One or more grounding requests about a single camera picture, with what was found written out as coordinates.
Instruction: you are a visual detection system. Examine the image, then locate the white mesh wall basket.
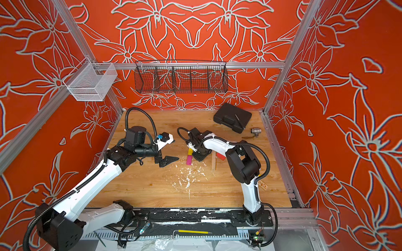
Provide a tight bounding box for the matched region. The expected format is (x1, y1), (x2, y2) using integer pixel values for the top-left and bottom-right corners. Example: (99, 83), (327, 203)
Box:
(64, 63), (117, 101)

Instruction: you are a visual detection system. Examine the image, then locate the magenta block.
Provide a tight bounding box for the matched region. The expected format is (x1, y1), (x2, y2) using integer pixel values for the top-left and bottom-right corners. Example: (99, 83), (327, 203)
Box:
(186, 155), (193, 166)

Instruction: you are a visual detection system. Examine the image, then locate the yellow pencil on rail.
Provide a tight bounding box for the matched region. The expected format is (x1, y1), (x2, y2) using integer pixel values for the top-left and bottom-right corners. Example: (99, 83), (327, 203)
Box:
(178, 230), (210, 235)

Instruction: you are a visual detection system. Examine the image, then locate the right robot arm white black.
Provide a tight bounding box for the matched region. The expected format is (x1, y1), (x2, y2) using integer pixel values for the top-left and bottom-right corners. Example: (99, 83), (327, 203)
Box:
(177, 127), (278, 227)

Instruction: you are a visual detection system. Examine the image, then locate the printed natural wood block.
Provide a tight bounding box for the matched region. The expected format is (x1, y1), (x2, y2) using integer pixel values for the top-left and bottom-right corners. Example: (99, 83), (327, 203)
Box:
(258, 181), (268, 190)

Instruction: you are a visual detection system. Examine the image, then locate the red building block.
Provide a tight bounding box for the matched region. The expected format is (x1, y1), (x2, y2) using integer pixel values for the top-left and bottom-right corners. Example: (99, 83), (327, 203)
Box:
(216, 153), (226, 161)

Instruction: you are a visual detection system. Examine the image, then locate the black plastic tool case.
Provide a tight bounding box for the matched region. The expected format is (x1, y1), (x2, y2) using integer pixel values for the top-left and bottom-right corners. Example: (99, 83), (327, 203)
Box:
(213, 103), (252, 133)

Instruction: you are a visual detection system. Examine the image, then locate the black wire wall basket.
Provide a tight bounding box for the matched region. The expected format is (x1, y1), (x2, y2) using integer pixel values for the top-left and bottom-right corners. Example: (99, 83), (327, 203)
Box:
(134, 60), (229, 94)

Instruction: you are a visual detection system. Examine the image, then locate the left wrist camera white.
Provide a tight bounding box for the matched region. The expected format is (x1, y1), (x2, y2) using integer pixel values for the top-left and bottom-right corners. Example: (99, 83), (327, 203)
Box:
(155, 132), (174, 151)

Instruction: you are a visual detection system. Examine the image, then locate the small silver metal fitting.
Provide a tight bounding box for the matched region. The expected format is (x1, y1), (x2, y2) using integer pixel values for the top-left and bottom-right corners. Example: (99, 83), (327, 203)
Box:
(250, 128), (262, 138)

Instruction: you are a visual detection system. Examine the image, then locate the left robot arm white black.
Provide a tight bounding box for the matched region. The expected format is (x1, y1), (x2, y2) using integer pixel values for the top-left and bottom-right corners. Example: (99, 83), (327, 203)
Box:
(23, 107), (179, 251)

